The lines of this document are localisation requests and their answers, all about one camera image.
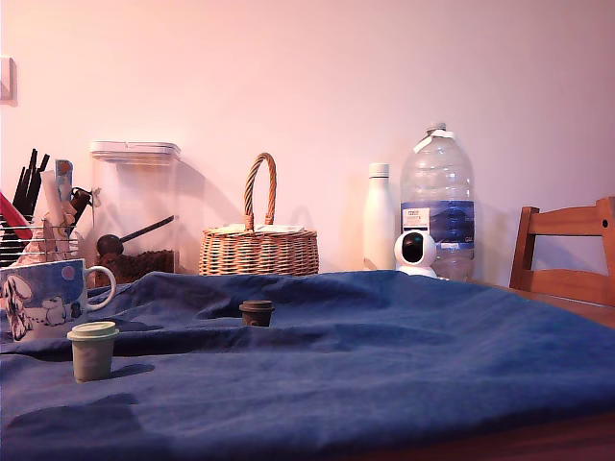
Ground brown coffee capsule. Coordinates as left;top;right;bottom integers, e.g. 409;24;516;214
238;300;277;328

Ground pale green coffee capsule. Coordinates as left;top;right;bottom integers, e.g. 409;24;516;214
66;321;120;384

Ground coffee beans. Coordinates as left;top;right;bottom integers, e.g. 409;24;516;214
95;248;176;285

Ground dark coffee scoop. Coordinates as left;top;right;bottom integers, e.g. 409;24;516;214
96;214;176;258

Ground white insulated bottle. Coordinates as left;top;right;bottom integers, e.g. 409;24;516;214
362;162;397;272

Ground large clear water bottle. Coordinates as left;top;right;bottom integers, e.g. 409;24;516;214
399;121;477;283

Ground blue cloth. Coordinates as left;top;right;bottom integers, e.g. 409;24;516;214
0;269;615;461

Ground clear container with white lid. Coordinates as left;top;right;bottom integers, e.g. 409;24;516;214
88;139;183;285

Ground dark brown utensil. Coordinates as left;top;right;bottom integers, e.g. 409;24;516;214
70;186;93;227

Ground blue patterned utensil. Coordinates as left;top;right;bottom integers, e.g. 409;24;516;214
54;158;75;203

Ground wooden chair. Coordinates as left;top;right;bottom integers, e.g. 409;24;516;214
508;195;615;307

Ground black chopstick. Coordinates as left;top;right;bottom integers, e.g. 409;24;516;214
27;153;52;217
17;148;38;217
12;165;27;207

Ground blue white cartoon mug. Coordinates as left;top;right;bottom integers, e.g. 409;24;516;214
0;257;118;343

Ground red utensil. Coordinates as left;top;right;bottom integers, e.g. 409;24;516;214
0;190;35;241

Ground wicker basket with handle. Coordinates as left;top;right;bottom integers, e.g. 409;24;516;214
198;152;321;277

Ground small white round camera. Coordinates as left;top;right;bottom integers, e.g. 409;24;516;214
393;230;439;279

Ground wire utensil rack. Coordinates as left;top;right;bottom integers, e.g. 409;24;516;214
0;215;81;268

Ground white wall plate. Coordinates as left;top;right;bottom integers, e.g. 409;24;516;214
0;56;19;108

